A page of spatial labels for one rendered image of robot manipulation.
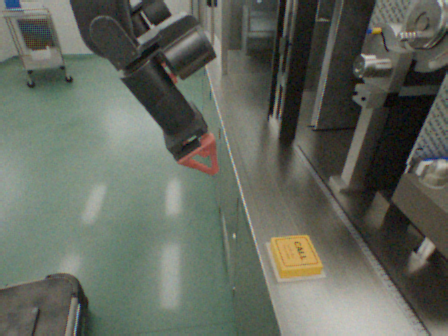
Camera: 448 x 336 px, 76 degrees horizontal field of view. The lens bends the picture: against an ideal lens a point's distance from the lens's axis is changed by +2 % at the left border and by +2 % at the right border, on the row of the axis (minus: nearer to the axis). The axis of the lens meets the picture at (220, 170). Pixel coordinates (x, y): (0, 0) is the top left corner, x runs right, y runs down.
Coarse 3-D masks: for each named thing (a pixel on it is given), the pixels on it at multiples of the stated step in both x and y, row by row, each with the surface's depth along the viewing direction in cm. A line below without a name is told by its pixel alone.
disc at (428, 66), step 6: (414, 0) 49; (408, 12) 50; (402, 24) 52; (402, 30) 52; (402, 42) 52; (444, 54) 44; (414, 60) 50; (438, 60) 45; (444, 60) 44; (414, 66) 50; (420, 66) 48; (426, 66) 47; (432, 66) 46; (438, 66) 45; (444, 66) 44
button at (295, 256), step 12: (276, 240) 51; (288, 240) 51; (300, 240) 51; (276, 252) 49; (288, 252) 48; (300, 252) 48; (312, 252) 48; (276, 264) 48; (288, 264) 46; (300, 264) 46; (312, 264) 46; (288, 276) 47
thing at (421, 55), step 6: (420, 0) 47; (414, 6) 48; (444, 42) 43; (408, 48) 50; (432, 48) 45; (438, 48) 44; (444, 48) 43; (414, 54) 49; (420, 54) 48; (426, 54) 47; (432, 54) 45; (438, 54) 44; (420, 60) 48; (426, 60) 47; (432, 60) 46
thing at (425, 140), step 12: (444, 84) 45; (444, 96) 46; (432, 108) 47; (444, 108) 47; (432, 120) 48; (444, 120) 49; (420, 132) 50; (432, 132) 50; (444, 132) 50; (420, 144) 51; (432, 144) 51; (444, 144) 52; (420, 156) 53; (432, 156) 53; (444, 156) 53
